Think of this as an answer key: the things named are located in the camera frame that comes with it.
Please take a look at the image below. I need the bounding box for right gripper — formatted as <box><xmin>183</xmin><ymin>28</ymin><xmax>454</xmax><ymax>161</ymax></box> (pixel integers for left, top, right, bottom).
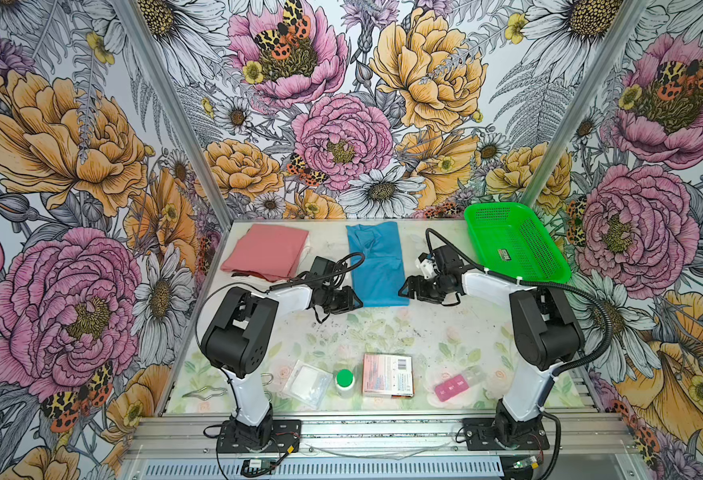
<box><xmin>397</xmin><ymin>271</ymin><xmax>455</xmax><ymax>305</ymax></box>

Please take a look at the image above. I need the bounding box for blue t shirt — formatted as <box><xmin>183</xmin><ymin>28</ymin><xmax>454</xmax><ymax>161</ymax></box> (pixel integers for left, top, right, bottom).
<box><xmin>347</xmin><ymin>222</ymin><xmax>409</xmax><ymax>308</ymax></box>

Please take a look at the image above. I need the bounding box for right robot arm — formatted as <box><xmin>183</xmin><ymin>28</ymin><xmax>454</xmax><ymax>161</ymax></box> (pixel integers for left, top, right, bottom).
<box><xmin>397</xmin><ymin>245</ymin><xmax>585</xmax><ymax>449</ymax></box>

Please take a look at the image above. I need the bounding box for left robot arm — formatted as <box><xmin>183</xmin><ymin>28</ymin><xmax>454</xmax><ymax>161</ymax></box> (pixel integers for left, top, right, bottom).
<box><xmin>195</xmin><ymin>252</ymin><xmax>365</xmax><ymax>453</ymax></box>

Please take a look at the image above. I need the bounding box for green plastic basket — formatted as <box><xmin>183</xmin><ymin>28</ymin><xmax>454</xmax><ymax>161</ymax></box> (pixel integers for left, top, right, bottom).
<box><xmin>463</xmin><ymin>202</ymin><xmax>571</xmax><ymax>284</ymax></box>

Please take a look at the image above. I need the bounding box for green capped small bottle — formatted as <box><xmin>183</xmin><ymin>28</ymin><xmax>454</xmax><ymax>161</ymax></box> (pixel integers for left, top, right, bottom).
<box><xmin>335</xmin><ymin>369</ymin><xmax>355</xmax><ymax>398</ymax></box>

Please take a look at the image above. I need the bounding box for folded red t shirt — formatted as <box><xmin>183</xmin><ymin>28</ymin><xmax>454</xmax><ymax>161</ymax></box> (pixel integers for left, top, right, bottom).
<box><xmin>221</xmin><ymin>223</ymin><xmax>309</xmax><ymax>282</ymax></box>

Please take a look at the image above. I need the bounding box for pink printed card box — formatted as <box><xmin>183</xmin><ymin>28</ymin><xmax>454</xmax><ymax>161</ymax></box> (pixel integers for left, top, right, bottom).
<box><xmin>361</xmin><ymin>353</ymin><xmax>415</xmax><ymax>398</ymax></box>

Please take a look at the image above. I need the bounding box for clear plastic bag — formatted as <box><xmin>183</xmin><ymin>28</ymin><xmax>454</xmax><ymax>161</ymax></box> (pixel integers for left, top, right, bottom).
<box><xmin>282</xmin><ymin>360</ymin><xmax>334</xmax><ymax>410</ymax></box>

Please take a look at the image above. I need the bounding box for pink pill organizer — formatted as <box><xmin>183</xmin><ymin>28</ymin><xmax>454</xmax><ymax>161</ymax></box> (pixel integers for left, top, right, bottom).
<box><xmin>433</xmin><ymin>366</ymin><xmax>487</xmax><ymax>402</ymax></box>

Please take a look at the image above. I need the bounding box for metal paper clip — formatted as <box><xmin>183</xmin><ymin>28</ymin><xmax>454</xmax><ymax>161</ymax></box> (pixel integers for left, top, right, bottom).
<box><xmin>182</xmin><ymin>385</ymin><xmax>230</xmax><ymax>402</ymax></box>

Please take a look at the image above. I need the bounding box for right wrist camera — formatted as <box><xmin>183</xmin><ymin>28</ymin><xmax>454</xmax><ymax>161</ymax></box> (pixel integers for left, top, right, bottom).
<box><xmin>417</xmin><ymin>253</ymin><xmax>439</xmax><ymax>280</ymax></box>

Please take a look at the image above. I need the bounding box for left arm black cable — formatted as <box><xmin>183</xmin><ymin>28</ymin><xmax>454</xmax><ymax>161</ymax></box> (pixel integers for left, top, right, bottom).
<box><xmin>194</xmin><ymin>251</ymin><xmax>367</xmax><ymax>385</ymax></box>

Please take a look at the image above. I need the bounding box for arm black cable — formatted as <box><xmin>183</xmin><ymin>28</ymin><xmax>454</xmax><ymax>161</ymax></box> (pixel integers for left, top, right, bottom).
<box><xmin>194</xmin><ymin>251</ymin><xmax>367</xmax><ymax>385</ymax></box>
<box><xmin>424</xmin><ymin>227</ymin><xmax>615</xmax><ymax>480</ymax></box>

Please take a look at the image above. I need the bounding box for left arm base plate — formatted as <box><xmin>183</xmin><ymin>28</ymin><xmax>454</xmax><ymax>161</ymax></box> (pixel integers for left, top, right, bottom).
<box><xmin>216</xmin><ymin>419</ymin><xmax>303</xmax><ymax>454</ymax></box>

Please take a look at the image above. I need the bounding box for aluminium front rail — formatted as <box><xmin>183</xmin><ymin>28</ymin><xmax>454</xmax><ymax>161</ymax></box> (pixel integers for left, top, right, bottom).
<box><xmin>126</xmin><ymin>409</ymin><xmax>639</xmax><ymax>460</ymax></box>

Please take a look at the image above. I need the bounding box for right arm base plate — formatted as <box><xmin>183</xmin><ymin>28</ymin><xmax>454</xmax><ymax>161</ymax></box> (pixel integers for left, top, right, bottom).
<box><xmin>461</xmin><ymin>417</ymin><xmax>549</xmax><ymax>451</ymax></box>

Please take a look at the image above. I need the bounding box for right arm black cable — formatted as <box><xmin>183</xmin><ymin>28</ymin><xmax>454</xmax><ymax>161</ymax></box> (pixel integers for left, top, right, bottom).
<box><xmin>424</xmin><ymin>227</ymin><xmax>615</xmax><ymax>480</ymax></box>

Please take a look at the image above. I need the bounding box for white vented cable duct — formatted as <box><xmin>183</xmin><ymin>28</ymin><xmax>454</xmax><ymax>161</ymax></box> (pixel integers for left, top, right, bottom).
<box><xmin>123</xmin><ymin>456</ymin><xmax>505</xmax><ymax>479</ymax></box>

